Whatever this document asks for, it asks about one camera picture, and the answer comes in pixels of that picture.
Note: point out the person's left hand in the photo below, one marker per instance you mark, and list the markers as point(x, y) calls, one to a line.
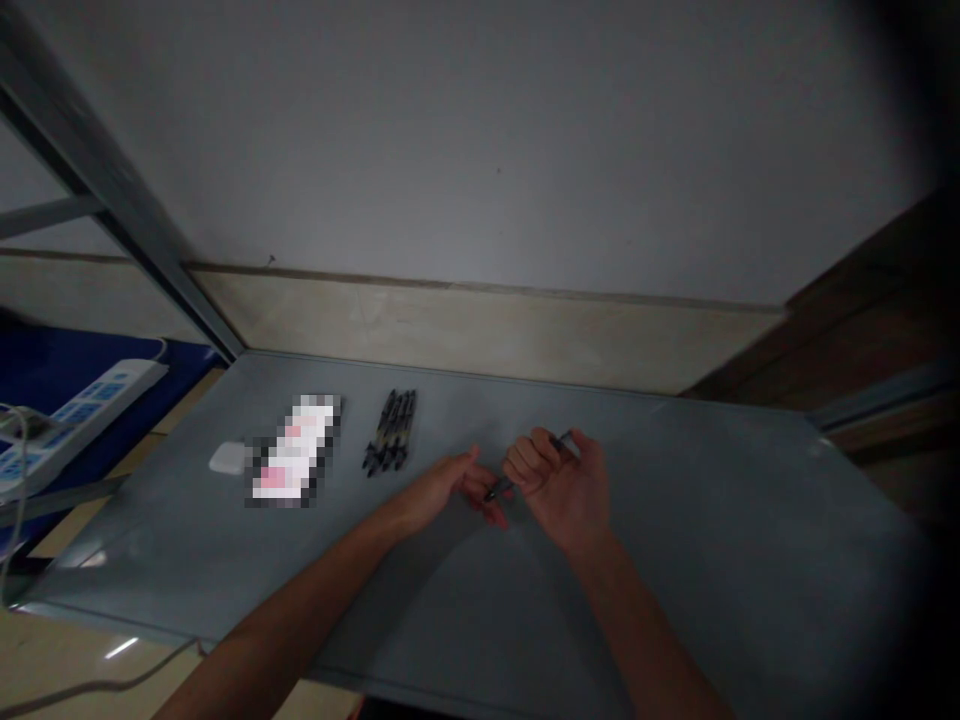
point(439, 487)

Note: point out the person's right hand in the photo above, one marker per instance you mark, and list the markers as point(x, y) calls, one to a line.
point(574, 495)

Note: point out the black pen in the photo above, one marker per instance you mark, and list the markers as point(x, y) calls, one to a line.
point(501, 491)

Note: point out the row of black pens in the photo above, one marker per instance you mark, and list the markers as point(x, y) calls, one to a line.
point(391, 431)

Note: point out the white flat box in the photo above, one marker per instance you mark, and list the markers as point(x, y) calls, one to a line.
point(296, 450)

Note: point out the small white rounded block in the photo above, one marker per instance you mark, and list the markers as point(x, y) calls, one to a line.
point(227, 458)

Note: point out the brown wooden door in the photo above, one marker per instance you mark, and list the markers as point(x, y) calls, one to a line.
point(877, 322)

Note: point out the white power strip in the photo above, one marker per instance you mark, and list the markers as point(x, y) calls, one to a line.
point(82, 409)

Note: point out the blue board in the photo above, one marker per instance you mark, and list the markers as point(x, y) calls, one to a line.
point(67, 367)

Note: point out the white plug adapter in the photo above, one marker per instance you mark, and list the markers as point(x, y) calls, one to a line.
point(19, 424)

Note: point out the grey metal shelf frame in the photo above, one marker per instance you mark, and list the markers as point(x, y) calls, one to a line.
point(127, 195)

